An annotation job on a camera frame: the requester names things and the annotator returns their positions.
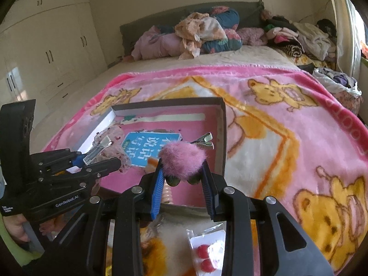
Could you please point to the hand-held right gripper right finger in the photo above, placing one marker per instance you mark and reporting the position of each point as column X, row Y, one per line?
column 208, row 191

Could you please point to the glitter hair clip clear packet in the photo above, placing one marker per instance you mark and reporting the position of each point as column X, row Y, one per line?
column 115, row 149

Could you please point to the pink printed bear blanket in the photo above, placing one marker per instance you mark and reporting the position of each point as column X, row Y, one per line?
column 273, row 120

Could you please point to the red earrings card packet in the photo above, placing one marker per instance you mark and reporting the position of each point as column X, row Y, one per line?
column 202, row 250

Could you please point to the small pink plush garment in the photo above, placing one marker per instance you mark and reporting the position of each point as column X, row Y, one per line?
column 251, row 36

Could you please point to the pile of clothes and pillows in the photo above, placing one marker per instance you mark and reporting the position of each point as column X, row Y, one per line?
column 138, row 26

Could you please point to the cream wardrobe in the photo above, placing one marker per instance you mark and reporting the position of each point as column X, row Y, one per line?
column 57, row 34

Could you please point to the white plastic bag of clothes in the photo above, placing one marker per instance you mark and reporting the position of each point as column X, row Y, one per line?
column 325, row 76

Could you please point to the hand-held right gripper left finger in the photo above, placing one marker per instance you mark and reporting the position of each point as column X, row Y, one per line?
column 158, row 189

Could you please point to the window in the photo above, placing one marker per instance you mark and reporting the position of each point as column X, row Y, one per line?
column 362, row 34

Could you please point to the white curtain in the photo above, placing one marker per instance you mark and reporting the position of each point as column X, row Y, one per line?
column 345, row 20

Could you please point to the person's left hand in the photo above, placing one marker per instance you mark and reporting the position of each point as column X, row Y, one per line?
column 15, row 228

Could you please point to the bed with beige sheet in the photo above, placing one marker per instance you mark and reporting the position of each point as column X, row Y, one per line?
column 230, row 56

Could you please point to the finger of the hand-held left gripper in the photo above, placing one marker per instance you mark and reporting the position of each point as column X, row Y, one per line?
column 106, row 166
column 76, row 161

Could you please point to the peach floral cloth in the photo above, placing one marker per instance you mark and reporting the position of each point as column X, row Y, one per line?
column 189, row 26

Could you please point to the dark blue floral quilt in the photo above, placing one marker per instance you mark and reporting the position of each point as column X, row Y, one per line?
column 227, row 18

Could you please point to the person's left forearm green sleeve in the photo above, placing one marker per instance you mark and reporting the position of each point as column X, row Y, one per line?
column 11, row 253

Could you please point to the pink fluffy hair clip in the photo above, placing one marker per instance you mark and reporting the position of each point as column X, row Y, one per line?
column 181, row 158

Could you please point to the cardboard box pink inside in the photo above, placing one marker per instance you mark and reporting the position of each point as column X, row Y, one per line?
column 201, row 129

